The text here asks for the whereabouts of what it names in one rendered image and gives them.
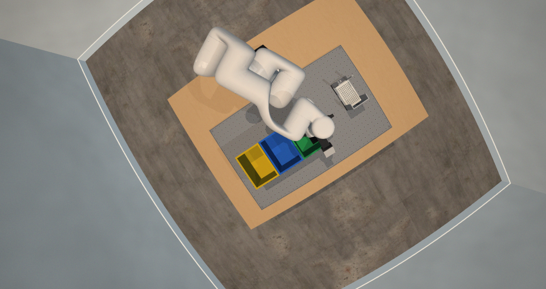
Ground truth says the green bin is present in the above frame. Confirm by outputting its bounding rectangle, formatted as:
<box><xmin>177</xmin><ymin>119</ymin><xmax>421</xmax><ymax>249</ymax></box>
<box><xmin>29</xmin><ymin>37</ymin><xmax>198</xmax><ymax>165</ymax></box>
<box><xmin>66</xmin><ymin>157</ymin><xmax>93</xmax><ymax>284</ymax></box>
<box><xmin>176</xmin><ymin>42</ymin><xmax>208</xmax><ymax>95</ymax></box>
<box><xmin>292</xmin><ymin>136</ymin><xmax>321</xmax><ymax>159</ymax></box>

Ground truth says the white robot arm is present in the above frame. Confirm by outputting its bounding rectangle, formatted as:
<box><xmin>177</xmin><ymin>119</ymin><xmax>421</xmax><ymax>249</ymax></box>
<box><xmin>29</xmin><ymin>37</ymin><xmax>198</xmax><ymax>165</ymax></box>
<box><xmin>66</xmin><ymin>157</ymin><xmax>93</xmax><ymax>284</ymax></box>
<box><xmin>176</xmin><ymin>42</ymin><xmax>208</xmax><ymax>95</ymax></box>
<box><xmin>193</xmin><ymin>27</ymin><xmax>335</xmax><ymax>158</ymax></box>

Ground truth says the blue open-top bin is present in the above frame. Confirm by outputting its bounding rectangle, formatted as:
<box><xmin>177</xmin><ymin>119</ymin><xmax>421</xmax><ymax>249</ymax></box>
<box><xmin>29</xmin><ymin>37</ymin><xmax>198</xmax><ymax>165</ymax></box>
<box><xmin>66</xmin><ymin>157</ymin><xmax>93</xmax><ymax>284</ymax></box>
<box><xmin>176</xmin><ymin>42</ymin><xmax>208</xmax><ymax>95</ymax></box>
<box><xmin>258</xmin><ymin>132</ymin><xmax>304</xmax><ymax>175</ymax></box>

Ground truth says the yellow open-top bin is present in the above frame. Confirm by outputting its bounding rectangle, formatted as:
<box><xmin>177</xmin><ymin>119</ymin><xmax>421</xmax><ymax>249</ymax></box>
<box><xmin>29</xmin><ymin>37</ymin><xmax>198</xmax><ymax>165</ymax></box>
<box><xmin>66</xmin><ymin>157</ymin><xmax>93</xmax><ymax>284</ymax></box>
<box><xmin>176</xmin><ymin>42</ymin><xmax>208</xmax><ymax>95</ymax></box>
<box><xmin>235</xmin><ymin>143</ymin><xmax>279</xmax><ymax>189</ymax></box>

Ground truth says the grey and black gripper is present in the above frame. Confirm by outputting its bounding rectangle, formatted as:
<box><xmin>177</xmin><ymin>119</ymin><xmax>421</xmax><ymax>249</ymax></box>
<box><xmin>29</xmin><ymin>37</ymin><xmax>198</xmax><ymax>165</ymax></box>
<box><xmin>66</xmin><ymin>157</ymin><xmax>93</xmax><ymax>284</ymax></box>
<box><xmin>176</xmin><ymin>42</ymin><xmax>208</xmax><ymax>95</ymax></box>
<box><xmin>303</xmin><ymin>114</ymin><xmax>334</xmax><ymax>138</ymax></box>

